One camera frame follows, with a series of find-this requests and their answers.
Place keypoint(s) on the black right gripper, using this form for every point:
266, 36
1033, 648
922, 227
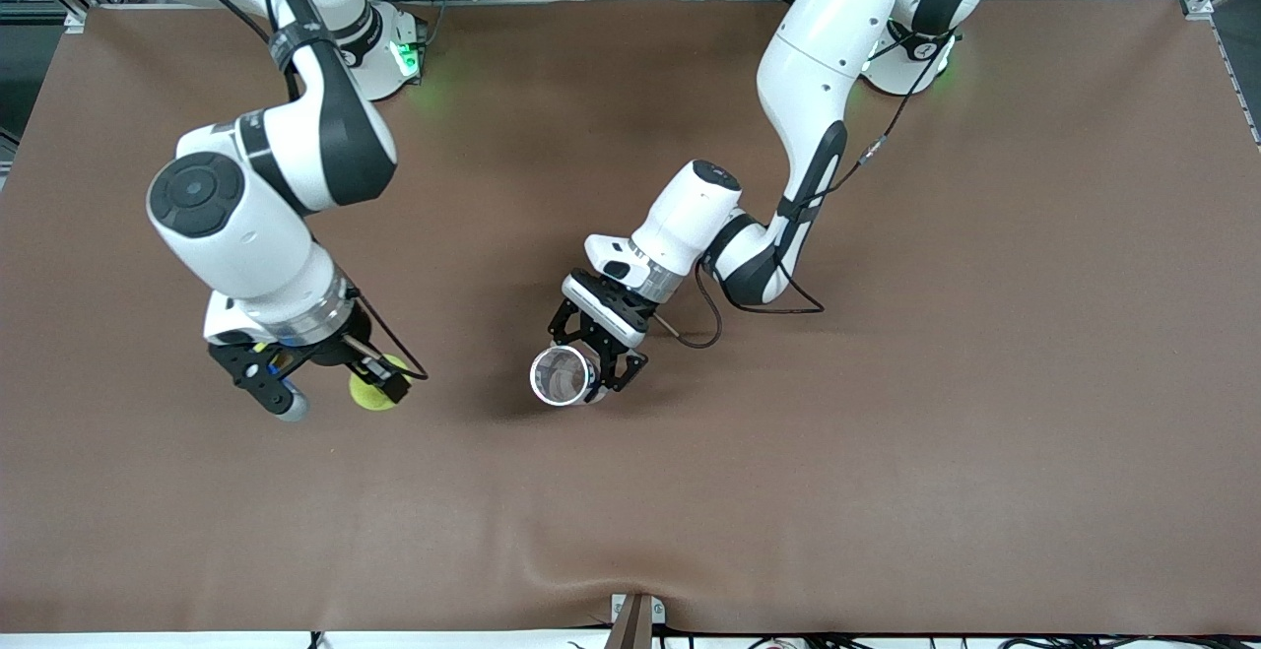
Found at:
330, 352

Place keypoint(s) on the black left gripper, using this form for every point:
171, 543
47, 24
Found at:
592, 391

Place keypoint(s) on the yellow-green tennis ball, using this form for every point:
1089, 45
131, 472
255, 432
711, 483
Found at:
369, 395

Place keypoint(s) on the white tennis ball can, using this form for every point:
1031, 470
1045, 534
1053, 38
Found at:
557, 373

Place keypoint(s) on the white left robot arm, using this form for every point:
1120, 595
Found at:
818, 68

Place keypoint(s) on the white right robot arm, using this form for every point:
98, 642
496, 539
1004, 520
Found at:
256, 245

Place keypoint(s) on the brown table mat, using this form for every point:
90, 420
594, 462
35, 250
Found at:
887, 432

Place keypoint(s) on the metal clamp bracket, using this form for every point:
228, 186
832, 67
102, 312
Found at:
657, 610

